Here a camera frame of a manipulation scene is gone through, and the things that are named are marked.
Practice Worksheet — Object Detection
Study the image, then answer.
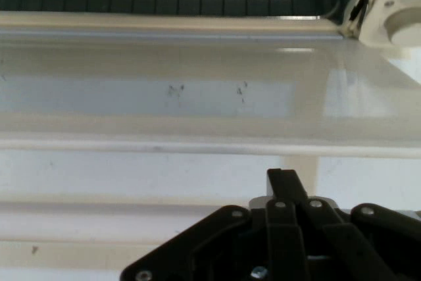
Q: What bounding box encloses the oven door with bar handle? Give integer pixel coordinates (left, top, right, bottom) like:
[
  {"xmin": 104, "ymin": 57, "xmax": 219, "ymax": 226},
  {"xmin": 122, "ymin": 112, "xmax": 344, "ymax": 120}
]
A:
[{"xmin": 0, "ymin": 10, "xmax": 421, "ymax": 249}]

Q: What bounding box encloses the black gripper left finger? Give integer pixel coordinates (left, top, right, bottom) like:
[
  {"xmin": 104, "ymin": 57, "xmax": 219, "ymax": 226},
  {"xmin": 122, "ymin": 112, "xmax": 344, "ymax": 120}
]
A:
[{"xmin": 120, "ymin": 168, "xmax": 310, "ymax": 281}]

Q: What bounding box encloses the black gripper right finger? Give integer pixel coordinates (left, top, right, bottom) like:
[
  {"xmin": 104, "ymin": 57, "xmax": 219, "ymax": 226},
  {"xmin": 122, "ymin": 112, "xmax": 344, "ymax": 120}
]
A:
[{"xmin": 297, "ymin": 197, "xmax": 421, "ymax": 281}]

